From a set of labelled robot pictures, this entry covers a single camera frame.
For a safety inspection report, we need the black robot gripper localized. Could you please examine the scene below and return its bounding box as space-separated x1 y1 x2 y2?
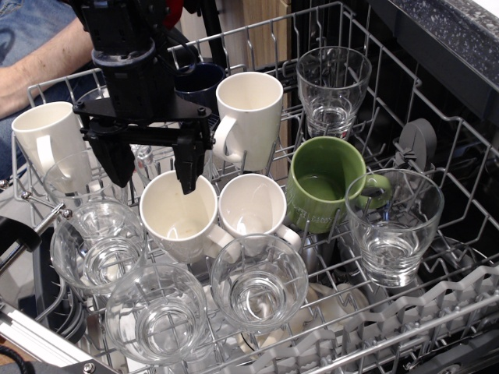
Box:
74 41 213 195

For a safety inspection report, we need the green ceramic mug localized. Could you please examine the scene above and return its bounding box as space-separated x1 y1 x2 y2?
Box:
285 136 392 234

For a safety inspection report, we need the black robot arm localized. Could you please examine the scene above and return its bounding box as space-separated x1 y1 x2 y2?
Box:
70 1 213 194

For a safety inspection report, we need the person forearm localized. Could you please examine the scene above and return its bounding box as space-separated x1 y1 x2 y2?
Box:
1 19 93 118

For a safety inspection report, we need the wide white mug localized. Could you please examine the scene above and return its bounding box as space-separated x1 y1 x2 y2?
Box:
140 171 234 263

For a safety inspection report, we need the tall white mug left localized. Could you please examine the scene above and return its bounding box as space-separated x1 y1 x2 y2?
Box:
12 101 87 176

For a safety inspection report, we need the tall white mug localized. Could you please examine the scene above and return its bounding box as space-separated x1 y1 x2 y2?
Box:
12 101 87 176
213 72 284 171

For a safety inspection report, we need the tall white mug centre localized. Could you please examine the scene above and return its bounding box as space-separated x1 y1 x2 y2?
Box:
213 72 284 171

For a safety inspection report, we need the small white mug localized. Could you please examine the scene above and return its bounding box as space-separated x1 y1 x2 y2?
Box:
218 174 301 251

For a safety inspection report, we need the clear glass middle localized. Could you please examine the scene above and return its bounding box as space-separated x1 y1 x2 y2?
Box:
131 145 218 186

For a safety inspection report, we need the clear glass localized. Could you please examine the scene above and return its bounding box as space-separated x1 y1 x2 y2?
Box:
296 46 372 139
76 86 109 111
43 150 128 210
210 234 309 334
345 168 444 288
105 263 207 365
50 200 147 296
131 145 218 186

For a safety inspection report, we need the clear glass back left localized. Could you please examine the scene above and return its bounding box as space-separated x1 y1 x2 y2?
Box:
76 86 109 111

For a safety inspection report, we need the clear glass left rear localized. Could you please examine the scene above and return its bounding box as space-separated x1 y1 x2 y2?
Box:
43 150 128 210

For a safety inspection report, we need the dark blue cup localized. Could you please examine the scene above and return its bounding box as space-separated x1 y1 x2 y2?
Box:
175 62 225 116

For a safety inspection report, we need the black clamp with metal screw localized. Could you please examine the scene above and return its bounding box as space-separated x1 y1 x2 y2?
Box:
1 190 73 275

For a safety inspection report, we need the clear glass front left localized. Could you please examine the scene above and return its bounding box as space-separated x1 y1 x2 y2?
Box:
105 263 207 365

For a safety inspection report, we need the clear glass front centre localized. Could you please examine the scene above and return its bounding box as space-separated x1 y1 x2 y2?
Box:
210 234 309 334

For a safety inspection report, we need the clear glass back right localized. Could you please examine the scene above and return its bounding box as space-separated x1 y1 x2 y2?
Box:
296 46 372 139

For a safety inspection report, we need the grey plastic rack clip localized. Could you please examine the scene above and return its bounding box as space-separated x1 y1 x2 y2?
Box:
394 118 437 171

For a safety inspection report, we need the grey plastic tine row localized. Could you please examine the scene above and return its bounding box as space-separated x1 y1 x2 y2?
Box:
222 266 498 373

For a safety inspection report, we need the grey wire dishwasher rack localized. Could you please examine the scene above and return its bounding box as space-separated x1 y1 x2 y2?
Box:
10 0 499 374

